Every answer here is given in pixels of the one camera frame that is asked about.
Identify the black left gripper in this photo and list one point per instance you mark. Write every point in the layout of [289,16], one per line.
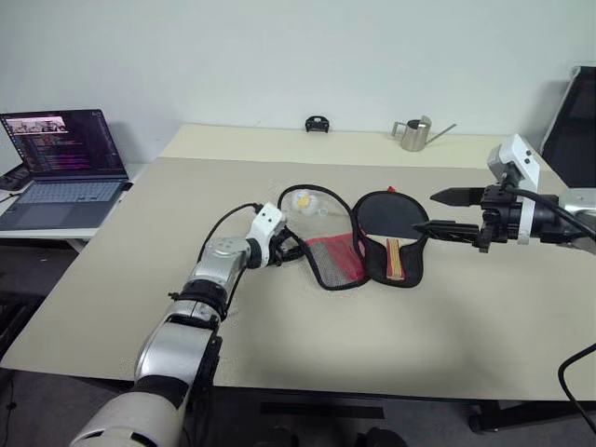
[278,249]

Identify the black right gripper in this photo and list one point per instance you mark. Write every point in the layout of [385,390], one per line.
[500,219]

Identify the black mesh paddle case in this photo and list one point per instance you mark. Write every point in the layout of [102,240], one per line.
[410,265]

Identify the black rubber table tennis paddle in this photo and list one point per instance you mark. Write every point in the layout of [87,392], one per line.
[386,214]

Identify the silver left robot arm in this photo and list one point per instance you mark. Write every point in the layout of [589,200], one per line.
[219,261]

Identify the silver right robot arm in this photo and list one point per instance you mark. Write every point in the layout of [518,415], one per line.
[579,205]

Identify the yellow and white ball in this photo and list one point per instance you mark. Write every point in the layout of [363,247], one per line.
[303,201]

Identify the steel watering can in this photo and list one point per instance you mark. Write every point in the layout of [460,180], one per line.
[415,137]

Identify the small black clip object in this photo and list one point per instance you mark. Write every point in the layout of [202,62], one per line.
[318,124]

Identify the black mesh office chair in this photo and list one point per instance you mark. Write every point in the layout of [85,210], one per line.
[575,135]

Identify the black flat bar under table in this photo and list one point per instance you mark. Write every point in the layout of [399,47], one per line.
[321,410]

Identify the dark rounded shape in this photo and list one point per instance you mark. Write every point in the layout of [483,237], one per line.
[379,438]

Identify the open dark laptop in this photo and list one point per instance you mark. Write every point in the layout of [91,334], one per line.
[60,153]

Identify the black device beside laptop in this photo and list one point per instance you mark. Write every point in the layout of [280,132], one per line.
[13,178]

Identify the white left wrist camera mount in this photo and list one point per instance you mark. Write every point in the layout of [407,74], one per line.
[266,221]

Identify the black table frame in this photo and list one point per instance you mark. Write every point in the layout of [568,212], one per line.
[493,414]

